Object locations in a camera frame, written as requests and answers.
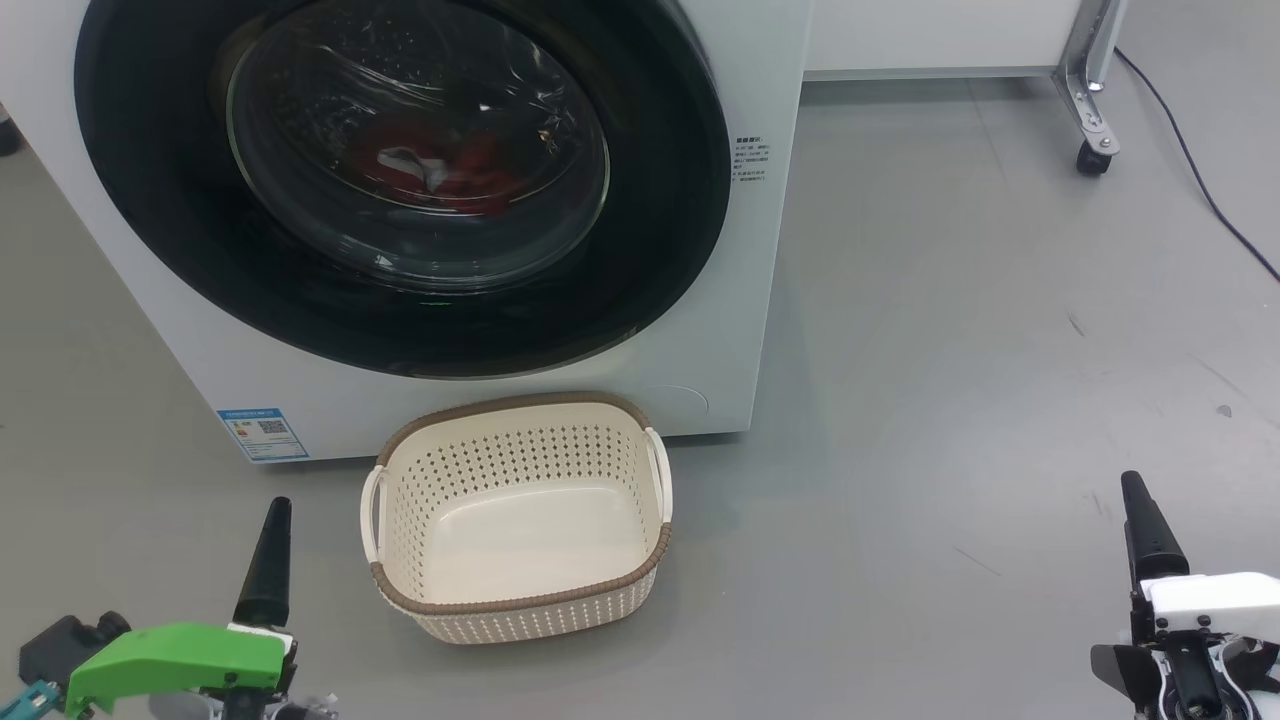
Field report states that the cream plastic laundry basket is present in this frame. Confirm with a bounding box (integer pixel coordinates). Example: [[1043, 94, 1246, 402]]
[[360, 392, 674, 646]]

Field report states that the washing machine door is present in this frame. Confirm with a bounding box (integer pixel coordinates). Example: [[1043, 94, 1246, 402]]
[[73, 0, 733, 381]]

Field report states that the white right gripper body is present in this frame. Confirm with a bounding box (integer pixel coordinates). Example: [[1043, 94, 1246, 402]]
[[1090, 572, 1280, 720]]

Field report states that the blue energy label sticker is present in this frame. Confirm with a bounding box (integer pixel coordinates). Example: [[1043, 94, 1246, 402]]
[[217, 406, 311, 464]]

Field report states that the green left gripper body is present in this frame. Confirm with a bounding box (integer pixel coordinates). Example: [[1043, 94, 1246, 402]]
[[62, 622, 336, 720]]

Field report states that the red and white garment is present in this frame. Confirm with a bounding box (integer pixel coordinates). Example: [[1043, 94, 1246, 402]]
[[345, 115, 511, 216]]

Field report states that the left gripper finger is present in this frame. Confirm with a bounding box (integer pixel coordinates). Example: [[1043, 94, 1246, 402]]
[[232, 496, 293, 631]]

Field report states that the round drain filter cover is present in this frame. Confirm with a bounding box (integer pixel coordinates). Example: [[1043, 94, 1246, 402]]
[[640, 385, 711, 423]]

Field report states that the small printed text label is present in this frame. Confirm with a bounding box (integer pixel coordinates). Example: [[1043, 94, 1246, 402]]
[[733, 135, 769, 211]]

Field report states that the metal leg with caster wheel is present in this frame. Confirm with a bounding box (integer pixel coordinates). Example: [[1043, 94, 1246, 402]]
[[1050, 0, 1129, 178]]

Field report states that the black floor cable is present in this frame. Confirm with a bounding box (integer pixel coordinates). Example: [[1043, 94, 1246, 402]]
[[1113, 45, 1280, 284]]

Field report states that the white cabinet panel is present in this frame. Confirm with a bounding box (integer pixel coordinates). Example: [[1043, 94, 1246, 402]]
[[803, 0, 1091, 83]]

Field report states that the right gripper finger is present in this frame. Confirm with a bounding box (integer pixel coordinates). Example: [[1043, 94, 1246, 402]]
[[1121, 471, 1191, 586]]

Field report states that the white front-load washing machine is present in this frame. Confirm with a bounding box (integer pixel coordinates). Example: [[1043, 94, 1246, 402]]
[[0, 0, 816, 466]]

